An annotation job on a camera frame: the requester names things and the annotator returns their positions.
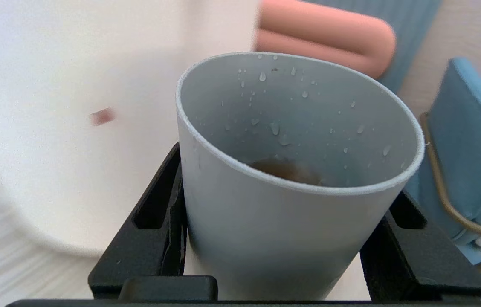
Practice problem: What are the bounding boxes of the large dark tea dispenser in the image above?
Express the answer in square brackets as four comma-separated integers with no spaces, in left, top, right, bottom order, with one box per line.
[0,0,263,259]

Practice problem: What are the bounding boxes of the pink bench bolster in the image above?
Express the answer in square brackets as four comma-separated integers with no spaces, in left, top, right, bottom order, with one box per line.
[255,0,397,81]

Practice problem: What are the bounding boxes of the grey plastic cup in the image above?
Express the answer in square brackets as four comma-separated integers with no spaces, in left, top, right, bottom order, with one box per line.
[175,52,426,301]

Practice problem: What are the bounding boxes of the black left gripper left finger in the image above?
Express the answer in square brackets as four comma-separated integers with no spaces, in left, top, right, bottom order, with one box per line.
[88,142,188,300]

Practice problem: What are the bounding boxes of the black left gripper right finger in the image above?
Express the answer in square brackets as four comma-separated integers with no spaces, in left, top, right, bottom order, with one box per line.
[359,189,481,301]

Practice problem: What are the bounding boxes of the light blue upholstered chair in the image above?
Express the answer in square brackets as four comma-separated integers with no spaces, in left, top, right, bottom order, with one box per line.
[402,57,481,301]

